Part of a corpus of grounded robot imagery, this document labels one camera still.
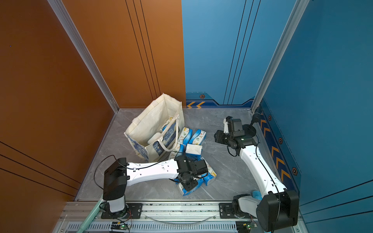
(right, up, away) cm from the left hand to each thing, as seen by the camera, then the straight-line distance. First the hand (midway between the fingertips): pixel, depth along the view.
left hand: (191, 183), depth 77 cm
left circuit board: (-37, -19, -4) cm, 42 cm away
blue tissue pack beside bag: (-6, +16, +10) cm, 20 cm away
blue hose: (+34, -4, -3) cm, 34 cm away
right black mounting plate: (+17, -12, -4) cm, 22 cm away
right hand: (+15, +25, +5) cm, 30 cm away
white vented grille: (-5, -18, -7) cm, 20 cm away
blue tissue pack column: (-17, +32, +23) cm, 43 cm away
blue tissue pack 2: (-4, +24, +17) cm, 29 cm away
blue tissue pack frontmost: (+4, +2, -2) cm, 5 cm away
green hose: (-49, -14, -7) cm, 52 cm away
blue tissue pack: (+4, +23, +15) cm, 27 cm away
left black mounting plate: (-30, -12, -3) cm, 32 cm away
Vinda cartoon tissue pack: (-23, +23, +10) cm, 34 cm away
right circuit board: (+26, -18, -7) cm, 32 cm away
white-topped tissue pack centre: (+1, +16, +4) cm, 17 cm away
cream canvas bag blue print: (-25, +33, +9) cm, 43 cm away
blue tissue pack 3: (+9, +3, -1) cm, 10 cm away
